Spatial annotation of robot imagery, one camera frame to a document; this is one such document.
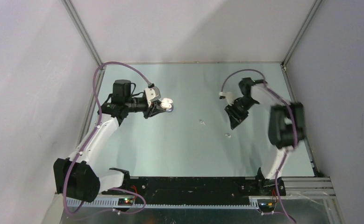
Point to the white charging case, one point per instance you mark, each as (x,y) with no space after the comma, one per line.
(166,103)

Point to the purple charging case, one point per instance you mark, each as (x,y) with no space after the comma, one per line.
(170,109)

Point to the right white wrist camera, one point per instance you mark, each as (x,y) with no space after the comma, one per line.
(228,96)

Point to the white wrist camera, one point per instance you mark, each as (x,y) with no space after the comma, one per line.
(152,94)
(228,96)

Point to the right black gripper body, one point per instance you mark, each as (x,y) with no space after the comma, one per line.
(248,99)

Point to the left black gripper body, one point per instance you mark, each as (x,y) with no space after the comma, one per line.
(149,110)

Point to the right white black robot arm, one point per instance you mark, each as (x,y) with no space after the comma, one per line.
(286,127)

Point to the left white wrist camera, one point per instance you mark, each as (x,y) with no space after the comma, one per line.
(152,94)

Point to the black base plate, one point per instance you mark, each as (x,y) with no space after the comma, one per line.
(202,191)

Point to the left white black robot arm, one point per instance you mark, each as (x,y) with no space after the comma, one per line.
(79,176)

